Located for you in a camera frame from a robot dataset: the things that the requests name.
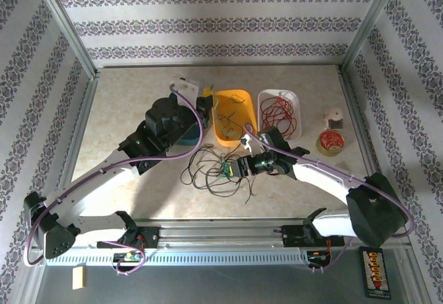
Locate white plastic bin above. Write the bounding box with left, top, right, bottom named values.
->
left=257, top=88, right=303, bottom=141

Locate teal plastic bin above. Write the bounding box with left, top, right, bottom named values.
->
left=168, top=91, right=205, bottom=147

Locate orange plastic bin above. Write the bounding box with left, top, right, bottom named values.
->
left=211, top=89, right=259, bottom=149

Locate round red gold tin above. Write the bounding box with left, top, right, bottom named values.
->
left=315, top=129, right=346, bottom=157

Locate small pink white device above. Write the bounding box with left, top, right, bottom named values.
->
left=323, top=107, right=345, bottom=131

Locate small circuit board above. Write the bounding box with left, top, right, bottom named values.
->
left=307, top=251, right=332, bottom=262
left=113, top=251, right=143, bottom=262

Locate grey metal sheet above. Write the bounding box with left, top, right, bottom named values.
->
left=20, top=248, right=426, bottom=304

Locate black yellow connector board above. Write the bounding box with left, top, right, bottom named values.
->
left=359, top=247, right=394, bottom=298

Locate pale yellow block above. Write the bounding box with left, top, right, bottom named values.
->
left=71, top=265, right=86, bottom=289

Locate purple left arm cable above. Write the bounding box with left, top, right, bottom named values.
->
left=23, top=89, right=205, bottom=277

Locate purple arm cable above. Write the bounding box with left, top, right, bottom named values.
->
left=243, top=123, right=415, bottom=274
left=23, top=89, right=205, bottom=277

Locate thin aluminium edge rail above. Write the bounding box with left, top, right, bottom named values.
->
left=95, top=62, right=343, bottom=71

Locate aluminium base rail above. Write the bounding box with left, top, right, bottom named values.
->
left=33, top=217, right=413, bottom=252

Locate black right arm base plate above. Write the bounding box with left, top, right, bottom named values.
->
left=280, top=224, right=347, bottom=249

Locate slotted grey cable duct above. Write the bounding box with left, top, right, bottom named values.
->
left=44, top=249, right=311, bottom=267

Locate aluminium side rail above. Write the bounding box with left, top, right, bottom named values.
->
left=337, top=66, right=385, bottom=180
left=51, top=70, right=102, bottom=215

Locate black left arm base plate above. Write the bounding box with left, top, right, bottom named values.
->
left=96, top=226, right=162, bottom=249

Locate aluminium frame post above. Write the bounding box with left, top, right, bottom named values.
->
left=29, top=0, right=98, bottom=80
left=341, top=0, right=405, bottom=73

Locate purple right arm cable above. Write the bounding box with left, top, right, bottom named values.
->
left=243, top=123, right=415, bottom=274

